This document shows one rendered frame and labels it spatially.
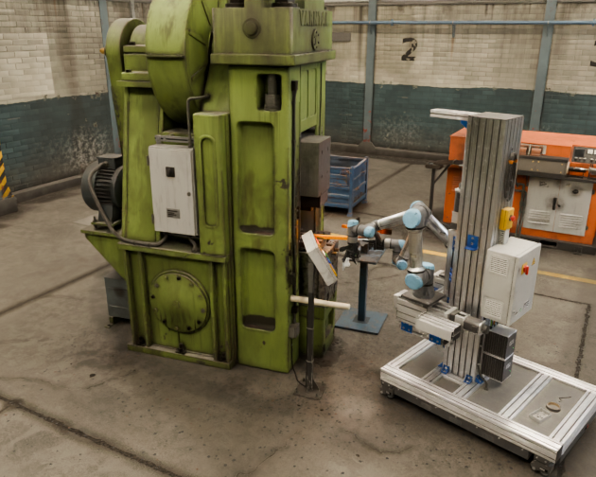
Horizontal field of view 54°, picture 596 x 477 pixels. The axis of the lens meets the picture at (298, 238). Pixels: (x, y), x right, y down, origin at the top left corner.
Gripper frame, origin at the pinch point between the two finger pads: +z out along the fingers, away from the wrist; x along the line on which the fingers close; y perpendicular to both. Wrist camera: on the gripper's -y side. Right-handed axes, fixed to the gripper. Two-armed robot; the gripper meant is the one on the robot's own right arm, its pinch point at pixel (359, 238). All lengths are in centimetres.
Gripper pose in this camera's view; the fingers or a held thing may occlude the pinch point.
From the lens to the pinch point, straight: 447.0
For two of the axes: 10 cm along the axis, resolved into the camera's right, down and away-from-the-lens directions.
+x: 3.2, -3.3, 8.9
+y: 0.2, 9.4, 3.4
